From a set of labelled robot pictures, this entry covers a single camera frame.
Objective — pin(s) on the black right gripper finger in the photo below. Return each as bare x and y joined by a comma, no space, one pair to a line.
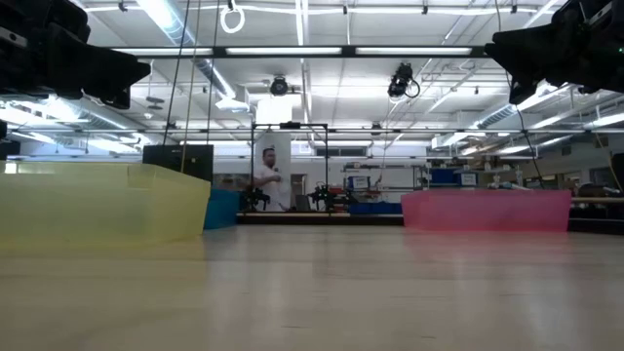
519,93
526,53

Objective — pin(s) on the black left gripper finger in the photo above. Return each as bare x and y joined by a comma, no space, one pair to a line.
119,100
117,73

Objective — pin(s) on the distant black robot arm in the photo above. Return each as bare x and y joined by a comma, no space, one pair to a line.
256,199
322,195

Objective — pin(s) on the black square cabinet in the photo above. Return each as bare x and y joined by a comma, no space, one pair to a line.
200,161

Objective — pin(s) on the yellow plastic bin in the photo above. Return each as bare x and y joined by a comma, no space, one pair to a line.
97,205

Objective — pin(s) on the blue shelf bin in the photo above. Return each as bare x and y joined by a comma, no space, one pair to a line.
441,176

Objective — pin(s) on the pink plastic bin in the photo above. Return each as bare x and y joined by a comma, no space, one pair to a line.
487,212

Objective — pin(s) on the distant wooden bench top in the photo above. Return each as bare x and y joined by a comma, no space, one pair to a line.
595,200

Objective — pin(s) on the blue plastic bin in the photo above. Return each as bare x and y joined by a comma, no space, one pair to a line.
222,209

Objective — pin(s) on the person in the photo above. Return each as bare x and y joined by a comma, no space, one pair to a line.
269,180

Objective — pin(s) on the white sign board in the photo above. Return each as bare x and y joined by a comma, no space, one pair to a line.
359,183

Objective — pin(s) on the row of blue crates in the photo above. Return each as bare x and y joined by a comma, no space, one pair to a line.
375,208

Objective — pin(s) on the black hanging overhead camera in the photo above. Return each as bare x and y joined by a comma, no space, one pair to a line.
400,80

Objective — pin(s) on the round black ceiling camera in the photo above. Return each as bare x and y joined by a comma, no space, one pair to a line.
279,87

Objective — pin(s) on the distant black rig frame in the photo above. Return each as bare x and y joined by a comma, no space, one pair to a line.
290,125

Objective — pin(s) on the black aluminium table frame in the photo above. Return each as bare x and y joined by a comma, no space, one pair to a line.
317,219

